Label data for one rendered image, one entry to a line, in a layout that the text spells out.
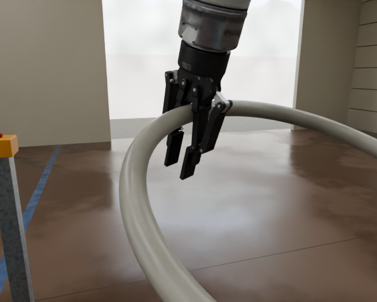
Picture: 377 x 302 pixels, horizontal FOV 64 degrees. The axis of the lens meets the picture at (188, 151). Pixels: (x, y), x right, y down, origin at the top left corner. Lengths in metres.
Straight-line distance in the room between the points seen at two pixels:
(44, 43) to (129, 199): 6.15
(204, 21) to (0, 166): 1.28
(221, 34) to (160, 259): 0.29
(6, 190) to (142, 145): 1.25
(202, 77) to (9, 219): 1.33
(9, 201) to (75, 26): 5.09
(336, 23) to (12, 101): 7.25
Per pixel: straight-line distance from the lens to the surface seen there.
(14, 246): 1.70
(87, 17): 6.42
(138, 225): 0.28
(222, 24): 0.42
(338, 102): 8.75
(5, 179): 1.58
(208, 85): 0.46
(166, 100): 0.53
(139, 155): 0.36
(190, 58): 0.44
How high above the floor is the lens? 1.35
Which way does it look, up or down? 14 degrees down
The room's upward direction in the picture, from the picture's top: straight up
